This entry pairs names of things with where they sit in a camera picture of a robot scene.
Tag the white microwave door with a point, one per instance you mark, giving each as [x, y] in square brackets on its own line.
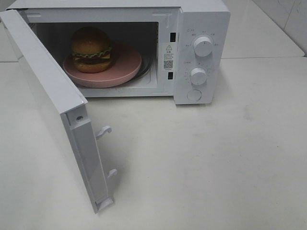
[62, 106]

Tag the upper white microwave knob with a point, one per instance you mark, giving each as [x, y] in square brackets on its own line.
[203, 46]

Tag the lower white microwave knob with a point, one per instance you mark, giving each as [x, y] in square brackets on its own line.
[198, 76]

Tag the round white door button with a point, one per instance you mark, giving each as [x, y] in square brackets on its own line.
[194, 95]

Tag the toy burger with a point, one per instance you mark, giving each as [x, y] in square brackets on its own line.
[91, 50]

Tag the glass microwave turntable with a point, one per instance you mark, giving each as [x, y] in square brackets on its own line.
[144, 68]

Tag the pink round plate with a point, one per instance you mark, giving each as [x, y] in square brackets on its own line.
[125, 65]

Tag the white microwave knob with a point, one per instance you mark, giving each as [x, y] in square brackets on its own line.
[203, 46]
[198, 76]

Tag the white microwave oven body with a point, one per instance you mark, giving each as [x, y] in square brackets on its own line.
[162, 29]

